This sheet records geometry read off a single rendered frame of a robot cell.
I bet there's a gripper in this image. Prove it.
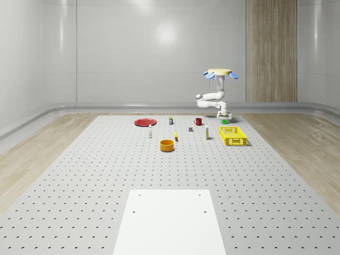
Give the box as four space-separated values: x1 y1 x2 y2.
216 111 233 122

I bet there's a yellow basket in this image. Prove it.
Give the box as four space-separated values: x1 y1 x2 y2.
218 126 248 147

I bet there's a yellow bowl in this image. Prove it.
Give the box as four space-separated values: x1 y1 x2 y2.
159 139 175 153

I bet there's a red plate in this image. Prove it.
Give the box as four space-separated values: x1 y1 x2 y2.
134 118 158 128

